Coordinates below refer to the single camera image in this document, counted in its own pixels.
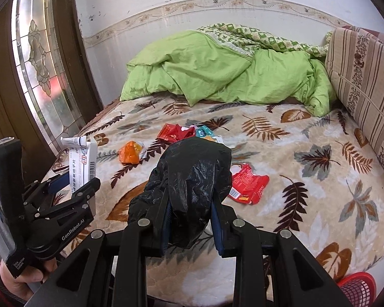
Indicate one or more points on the red plastic trash basket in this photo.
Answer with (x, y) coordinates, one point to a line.
(360, 288)

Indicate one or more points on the teal wrapper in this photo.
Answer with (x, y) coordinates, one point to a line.
(206, 133)

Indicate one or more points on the black plastic bag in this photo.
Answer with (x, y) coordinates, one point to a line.
(190, 172)

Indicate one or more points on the white toothpaste box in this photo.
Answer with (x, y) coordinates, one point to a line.
(82, 164)

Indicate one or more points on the person's left hand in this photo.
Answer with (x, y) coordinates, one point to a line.
(20, 286)

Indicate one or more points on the striped beige cushion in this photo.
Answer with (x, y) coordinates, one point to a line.
(355, 66)

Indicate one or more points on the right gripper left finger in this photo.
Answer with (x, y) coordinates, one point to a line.
(108, 269)

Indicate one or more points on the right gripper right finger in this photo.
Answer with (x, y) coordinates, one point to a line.
(272, 269)

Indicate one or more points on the green quilt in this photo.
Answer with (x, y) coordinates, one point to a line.
(230, 63)

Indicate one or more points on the orange snack wrapper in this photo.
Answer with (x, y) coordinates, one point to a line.
(131, 152)

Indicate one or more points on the red snack bag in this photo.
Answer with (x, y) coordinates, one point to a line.
(247, 188)

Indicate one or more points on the leaf pattern bed blanket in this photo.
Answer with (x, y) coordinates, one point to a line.
(326, 184)

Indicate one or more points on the white toothpaste tube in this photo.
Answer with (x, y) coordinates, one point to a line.
(74, 142)

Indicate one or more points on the red crumpled wrapper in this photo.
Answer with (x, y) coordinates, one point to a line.
(172, 133)

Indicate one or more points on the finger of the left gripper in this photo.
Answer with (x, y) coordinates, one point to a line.
(79, 198)
(49, 187)

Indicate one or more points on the stained glass wooden door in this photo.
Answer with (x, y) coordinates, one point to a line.
(47, 91)

